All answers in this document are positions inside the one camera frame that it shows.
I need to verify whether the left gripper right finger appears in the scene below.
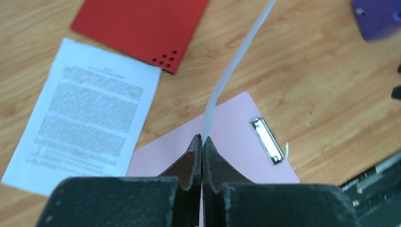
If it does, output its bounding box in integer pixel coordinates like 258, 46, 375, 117
202, 138, 360, 227

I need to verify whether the printed paper sheet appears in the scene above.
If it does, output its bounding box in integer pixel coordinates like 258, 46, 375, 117
1, 38, 162, 196
201, 0, 276, 145

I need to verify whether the pink clipboard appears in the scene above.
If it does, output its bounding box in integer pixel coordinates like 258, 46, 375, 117
126, 91, 300, 227

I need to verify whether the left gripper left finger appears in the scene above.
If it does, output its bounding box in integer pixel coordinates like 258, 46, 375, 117
37, 135, 202, 227

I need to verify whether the red folder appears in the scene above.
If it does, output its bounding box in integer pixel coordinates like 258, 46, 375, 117
71, 0, 208, 74

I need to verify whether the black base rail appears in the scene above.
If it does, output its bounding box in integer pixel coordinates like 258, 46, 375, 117
340, 151, 401, 227

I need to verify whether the purple stapler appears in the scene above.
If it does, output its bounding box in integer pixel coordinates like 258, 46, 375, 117
351, 0, 401, 42

